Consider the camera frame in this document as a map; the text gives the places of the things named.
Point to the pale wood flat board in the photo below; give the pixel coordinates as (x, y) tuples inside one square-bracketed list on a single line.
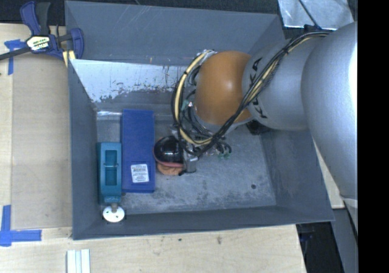
[(39, 144)]

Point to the white round disc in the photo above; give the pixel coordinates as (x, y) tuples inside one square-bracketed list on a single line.
[(114, 214)]

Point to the teal plastic tool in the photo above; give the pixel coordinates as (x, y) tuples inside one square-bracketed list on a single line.
[(109, 168)]

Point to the blue flat box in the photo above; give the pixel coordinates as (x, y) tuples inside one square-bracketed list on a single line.
[(137, 144)]

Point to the grey metal bin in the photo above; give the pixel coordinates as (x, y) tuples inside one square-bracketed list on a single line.
[(231, 183)]

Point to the black shiny ball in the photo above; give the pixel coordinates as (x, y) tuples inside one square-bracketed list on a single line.
[(167, 149)]

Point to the tan round toy food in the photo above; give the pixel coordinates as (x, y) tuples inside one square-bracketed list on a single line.
[(168, 169)]

